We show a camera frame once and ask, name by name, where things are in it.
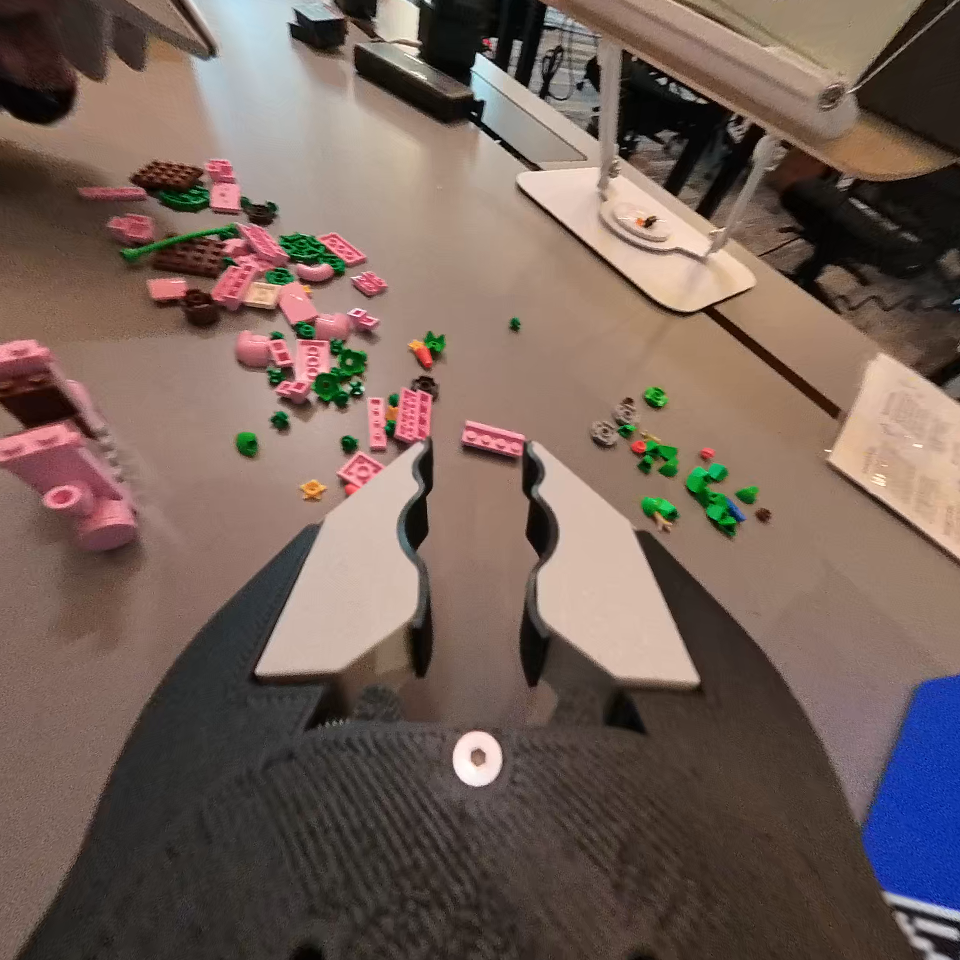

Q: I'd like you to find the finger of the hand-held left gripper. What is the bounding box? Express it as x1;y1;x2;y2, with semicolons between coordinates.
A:
112;0;220;61
51;0;149;84

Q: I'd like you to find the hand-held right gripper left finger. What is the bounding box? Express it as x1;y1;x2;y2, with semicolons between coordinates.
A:
253;438;436;695

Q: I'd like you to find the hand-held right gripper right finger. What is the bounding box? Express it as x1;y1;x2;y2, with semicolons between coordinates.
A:
521;439;702;693

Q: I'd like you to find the pink brown brick assembly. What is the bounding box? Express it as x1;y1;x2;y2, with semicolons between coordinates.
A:
0;339;125;519

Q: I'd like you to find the small black box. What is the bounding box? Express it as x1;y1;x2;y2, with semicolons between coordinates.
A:
288;0;350;50

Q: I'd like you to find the cluster of small green pieces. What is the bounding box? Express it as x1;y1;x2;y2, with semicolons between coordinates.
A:
588;386;774;537

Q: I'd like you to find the long pink plate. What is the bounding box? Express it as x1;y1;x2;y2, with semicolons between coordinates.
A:
461;420;526;460

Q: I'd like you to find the pile of toy bricks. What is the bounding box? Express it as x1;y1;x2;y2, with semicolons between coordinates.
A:
75;156;444;500

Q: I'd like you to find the black flat device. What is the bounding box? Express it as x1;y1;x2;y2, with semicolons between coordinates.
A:
352;41;477;125

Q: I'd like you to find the printed paper sheet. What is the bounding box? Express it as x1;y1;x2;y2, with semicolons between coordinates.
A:
828;352;960;562

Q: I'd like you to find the blue plastic bin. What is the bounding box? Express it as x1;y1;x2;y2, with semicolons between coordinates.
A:
861;675;960;960

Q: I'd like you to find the white adjustable stand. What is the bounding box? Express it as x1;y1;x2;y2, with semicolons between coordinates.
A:
517;0;960;315

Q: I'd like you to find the black office chair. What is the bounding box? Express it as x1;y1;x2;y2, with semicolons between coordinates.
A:
622;60;751;196
780;172;960;316

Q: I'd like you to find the table cable flap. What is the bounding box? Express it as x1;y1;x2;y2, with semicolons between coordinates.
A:
471;56;588;170

